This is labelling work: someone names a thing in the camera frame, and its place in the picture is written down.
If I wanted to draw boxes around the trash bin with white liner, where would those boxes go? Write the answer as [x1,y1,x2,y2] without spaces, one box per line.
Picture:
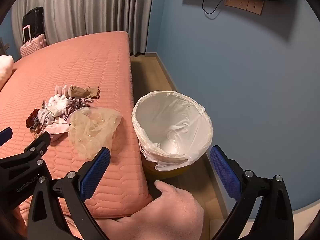
[132,91,213,172]

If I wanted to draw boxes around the pink fluffy blanket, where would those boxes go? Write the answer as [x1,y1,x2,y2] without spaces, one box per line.
[96,180,204,240]

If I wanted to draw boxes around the brown stocking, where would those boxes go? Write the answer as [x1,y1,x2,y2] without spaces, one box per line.
[69,85,100,99]

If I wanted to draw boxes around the dark red scrunchie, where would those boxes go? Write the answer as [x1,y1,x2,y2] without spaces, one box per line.
[26,108,40,128]

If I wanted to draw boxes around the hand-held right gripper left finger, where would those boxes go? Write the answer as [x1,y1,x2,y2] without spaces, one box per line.
[27,147,111,240]

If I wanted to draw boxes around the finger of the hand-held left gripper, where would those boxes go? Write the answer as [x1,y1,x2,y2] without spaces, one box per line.
[0,132,52,213]
[0,127,13,147]

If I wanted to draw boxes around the pink quilted bed mattress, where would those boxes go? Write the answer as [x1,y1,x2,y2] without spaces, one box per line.
[0,31,153,240]

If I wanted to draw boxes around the pale pink sock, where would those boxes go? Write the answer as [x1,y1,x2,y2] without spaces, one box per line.
[55,84,73,99]

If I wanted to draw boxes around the yellow trash bin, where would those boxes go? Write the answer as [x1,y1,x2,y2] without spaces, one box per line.
[142,152,193,179]

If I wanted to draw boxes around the wall socket panel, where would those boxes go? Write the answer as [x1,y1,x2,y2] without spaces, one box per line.
[224,0,249,10]
[247,0,264,15]

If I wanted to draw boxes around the black suitcase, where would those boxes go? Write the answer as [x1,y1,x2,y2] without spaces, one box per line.
[22,7,46,44]

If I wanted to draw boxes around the pale lilac sock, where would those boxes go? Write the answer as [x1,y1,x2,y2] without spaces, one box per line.
[37,109,55,127]

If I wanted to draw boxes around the pink suitcase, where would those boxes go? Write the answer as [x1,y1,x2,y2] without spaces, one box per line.
[20,25,47,58]

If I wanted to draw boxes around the grey curtain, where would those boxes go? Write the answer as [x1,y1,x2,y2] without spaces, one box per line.
[11,0,156,55]

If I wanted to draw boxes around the dark headboard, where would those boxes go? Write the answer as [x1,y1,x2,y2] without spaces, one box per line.
[0,37,10,55]

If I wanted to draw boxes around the pale pink pillow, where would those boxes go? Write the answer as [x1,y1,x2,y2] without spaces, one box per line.
[0,55,14,90]

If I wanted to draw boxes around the pink cloth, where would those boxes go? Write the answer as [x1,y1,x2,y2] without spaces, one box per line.
[41,119,70,140]

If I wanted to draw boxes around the purple drawstring bag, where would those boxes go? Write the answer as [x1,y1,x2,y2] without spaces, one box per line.
[60,97,94,121]

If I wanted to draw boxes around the white sock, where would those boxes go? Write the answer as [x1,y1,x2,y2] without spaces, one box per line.
[46,94,73,117]

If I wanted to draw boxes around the black cable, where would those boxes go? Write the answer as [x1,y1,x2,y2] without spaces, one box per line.
[202,0,234,14]

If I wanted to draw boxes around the beige mesh net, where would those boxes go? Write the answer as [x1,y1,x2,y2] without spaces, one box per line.
[68,107,122,160]

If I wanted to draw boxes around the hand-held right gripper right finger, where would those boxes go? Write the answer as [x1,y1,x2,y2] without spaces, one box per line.
[210,145,295,240]

